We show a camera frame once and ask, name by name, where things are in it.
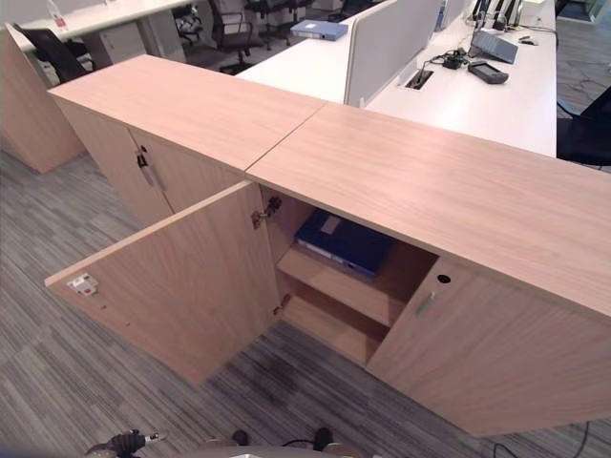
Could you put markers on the white door latch plate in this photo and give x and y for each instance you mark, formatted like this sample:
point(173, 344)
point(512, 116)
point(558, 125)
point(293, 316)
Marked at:
point(83, 285)

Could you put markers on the open wooden cabinet door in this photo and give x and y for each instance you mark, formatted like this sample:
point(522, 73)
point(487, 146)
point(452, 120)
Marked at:
point(181, 286)

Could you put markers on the light blue folder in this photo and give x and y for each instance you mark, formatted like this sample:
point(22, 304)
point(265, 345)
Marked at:
point(317, 28)

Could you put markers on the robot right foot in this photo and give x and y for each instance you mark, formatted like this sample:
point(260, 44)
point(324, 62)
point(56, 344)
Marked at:
point(322, 438)

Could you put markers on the large white office desk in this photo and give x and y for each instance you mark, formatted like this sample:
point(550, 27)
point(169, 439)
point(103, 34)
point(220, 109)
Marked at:
point(477, 110)

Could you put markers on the slanted wooden side cabinet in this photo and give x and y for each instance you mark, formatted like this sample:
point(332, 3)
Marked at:
point(28, 114)

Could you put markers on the white desk divider panel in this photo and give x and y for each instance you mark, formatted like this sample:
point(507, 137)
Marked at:
point(386, 47)

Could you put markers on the dark office chair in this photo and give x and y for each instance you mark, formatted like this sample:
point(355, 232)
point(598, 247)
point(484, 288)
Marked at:
point(584, 133)

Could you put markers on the metal door hinge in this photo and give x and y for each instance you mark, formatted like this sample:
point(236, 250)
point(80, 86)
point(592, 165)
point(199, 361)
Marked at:
point(281, 305)
point(265, 212)

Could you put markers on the dark blue folder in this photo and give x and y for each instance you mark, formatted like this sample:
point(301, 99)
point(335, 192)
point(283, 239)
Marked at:
point(343, 243)

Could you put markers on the wooden cabinet with open door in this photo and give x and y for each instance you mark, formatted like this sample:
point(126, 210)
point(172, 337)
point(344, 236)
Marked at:
point(429, 181)

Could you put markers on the pen on desk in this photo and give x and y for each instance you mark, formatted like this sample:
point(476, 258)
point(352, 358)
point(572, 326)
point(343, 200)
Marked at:
point(528, 40)

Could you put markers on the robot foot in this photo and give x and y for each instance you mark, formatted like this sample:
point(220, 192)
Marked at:
point(239, 438)
point(322, 438)

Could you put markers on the closed wooden office cabinet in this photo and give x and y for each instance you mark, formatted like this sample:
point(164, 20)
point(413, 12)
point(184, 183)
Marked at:
point(191, 110)

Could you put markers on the closed wooden cabinet door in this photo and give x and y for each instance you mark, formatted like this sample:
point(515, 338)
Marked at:
point(501, 362)

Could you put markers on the wooden cabinet shelf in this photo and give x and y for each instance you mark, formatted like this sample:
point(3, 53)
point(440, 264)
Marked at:
point(334, 286)

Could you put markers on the black key in lock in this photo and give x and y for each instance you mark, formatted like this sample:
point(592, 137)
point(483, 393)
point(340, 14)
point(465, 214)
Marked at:
point(141, 157)

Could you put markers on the white box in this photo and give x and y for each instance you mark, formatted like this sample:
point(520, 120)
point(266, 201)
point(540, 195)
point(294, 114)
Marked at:
point(535, 12)

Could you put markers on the black round lock hole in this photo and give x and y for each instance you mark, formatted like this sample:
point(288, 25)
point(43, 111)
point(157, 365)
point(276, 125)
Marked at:
point(444, 278)

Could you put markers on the black handheld device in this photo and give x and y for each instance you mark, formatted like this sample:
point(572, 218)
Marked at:
point(488, 71)

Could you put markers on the white drawer pedestal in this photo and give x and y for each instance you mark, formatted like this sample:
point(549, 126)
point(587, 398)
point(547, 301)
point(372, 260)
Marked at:
point(114, 47)

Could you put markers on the long white desk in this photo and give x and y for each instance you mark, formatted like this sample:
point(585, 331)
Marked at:
point(105, 14)

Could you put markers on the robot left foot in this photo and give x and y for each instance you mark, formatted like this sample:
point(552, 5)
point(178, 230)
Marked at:
point(239, 438)

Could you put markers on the bottle with red label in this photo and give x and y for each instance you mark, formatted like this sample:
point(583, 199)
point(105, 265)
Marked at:
point(59, 16)

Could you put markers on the grey desk phone box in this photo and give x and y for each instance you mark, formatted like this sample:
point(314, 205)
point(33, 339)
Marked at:
point(496, 45)

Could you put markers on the black office chair with armrests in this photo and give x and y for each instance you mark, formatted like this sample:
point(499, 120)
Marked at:
point(234, 33)

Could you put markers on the black mesh office chair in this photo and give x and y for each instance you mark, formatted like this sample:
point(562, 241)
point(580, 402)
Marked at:
point(52, 52)

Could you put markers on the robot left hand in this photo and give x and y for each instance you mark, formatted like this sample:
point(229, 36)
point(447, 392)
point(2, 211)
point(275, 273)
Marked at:
point(121, 443)

